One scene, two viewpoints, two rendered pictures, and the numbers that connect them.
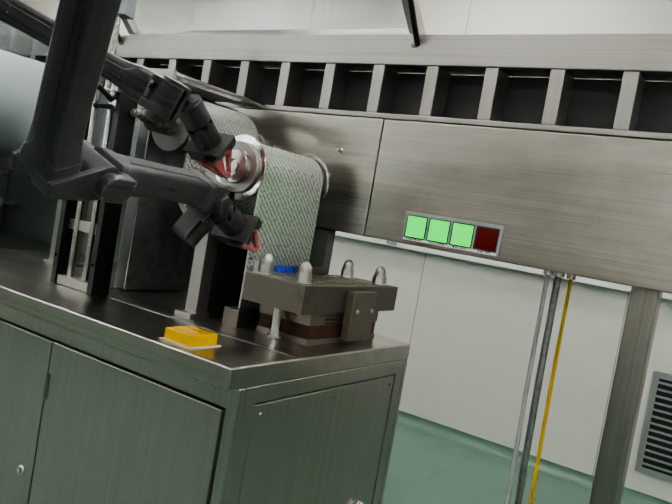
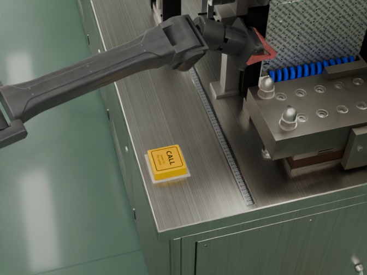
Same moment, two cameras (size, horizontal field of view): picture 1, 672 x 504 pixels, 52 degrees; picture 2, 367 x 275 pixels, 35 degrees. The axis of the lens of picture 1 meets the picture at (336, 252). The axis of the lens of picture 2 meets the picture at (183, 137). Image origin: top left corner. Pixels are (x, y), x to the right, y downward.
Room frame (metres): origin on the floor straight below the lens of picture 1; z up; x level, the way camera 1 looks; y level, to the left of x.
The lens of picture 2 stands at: (0.69, -0.31, 1.86)
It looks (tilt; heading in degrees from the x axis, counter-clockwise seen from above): 48 degrees down; 41
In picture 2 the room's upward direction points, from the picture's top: straight up
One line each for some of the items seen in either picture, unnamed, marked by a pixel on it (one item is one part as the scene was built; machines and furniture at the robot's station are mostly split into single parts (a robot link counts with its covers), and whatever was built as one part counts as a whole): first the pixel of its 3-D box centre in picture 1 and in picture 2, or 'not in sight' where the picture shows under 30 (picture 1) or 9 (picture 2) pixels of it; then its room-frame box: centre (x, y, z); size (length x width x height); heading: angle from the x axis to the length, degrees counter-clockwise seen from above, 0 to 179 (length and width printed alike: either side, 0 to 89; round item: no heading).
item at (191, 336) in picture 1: (191, 336); (166, 162); (1.26, 0.24, 0.91); 0.07 x 0.07 x 0.02; 57
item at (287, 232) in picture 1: (283, 236); (317, 33); (1.62, 0.13, 1.11); 0.23 x 0.01 x 0.18; 147
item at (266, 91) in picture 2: (267, 263); (267, 85); (1.47, 0.14, 1.05); 0.04 x 0.04 x 0.04
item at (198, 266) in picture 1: (201, 250); (227, 41); (1.53, 0.30, 1.05); 0.06 x 0.05 x 0.31; 147
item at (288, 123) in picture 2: (304, 272); (289, 116); (1.43, 0.06, 1.05); 0.04 x 0.04 x 0.04
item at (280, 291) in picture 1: (325, 292); (347, 105); (1.59, 0.01, 1.00); 0.40 x 0.16 x 0.06; 147
